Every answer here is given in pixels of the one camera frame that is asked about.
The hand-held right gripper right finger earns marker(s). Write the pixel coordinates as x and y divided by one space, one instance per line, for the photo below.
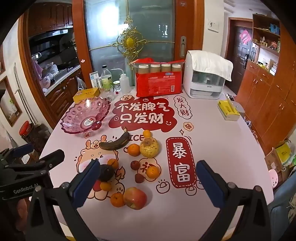
210 185

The wooden framed window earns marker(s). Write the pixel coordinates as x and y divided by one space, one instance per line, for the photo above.
10 102

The overripe dark banana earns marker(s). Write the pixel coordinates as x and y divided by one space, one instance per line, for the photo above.
113 143

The wooden wall cabinet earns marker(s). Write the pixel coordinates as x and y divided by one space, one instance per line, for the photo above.
261 97

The pink glass fruit bowl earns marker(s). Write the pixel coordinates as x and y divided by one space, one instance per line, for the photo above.
85 115

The small orange tangerine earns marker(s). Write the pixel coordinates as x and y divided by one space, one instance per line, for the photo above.
105 186
153 172
146 134
112 163
117 199
133 149

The red paper cup pack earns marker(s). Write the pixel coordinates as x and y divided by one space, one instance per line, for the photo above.
158 83

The red lidded jar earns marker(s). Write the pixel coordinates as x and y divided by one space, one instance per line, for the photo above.
25 129

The blue chair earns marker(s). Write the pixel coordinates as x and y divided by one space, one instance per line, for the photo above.
284 204

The metal can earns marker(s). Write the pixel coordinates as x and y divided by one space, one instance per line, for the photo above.
99 83

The white towel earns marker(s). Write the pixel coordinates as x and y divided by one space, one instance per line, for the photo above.
210 63

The red door decoration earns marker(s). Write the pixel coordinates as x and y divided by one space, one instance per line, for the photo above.
245 36

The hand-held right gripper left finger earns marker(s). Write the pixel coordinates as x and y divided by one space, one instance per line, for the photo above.
85 184

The yellow spotted pear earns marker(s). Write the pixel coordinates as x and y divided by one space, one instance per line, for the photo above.
149 147

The black range hood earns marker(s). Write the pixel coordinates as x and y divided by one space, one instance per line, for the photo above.
53 39

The small lidded glass jar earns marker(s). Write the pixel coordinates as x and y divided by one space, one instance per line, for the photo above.
116 86

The cardboard box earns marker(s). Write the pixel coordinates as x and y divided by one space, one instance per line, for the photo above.
272 160

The dark avocado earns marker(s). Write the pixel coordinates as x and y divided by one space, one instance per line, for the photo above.
106 173

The white squeeze bottle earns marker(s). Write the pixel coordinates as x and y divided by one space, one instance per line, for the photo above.
124 83

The dark wooden entrance door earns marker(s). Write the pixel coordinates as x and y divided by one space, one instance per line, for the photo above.
238 58

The white countertop appliance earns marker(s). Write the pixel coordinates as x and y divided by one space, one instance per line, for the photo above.
203 85

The frosted glass sliding door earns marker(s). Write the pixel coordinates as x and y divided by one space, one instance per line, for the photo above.
104 30

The white blue carton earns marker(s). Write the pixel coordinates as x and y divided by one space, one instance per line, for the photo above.
93 78

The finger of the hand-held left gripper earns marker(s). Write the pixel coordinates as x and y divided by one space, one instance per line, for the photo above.
22 150
49 160

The glass bottle green label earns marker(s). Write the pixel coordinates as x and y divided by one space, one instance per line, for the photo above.
106 78

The yellow tin box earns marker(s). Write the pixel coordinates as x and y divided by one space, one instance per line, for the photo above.
86 95

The wooden kitchen cabinet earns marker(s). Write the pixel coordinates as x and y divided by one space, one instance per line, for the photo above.
60 97

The red apple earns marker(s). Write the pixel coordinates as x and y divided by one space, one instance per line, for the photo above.
134 198

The white plastic bag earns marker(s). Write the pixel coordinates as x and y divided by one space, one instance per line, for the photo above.
81 84

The white wall switch panel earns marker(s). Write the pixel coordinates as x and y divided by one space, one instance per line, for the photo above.
213 25

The clear drinking glass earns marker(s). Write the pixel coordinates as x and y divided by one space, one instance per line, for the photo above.
108 93

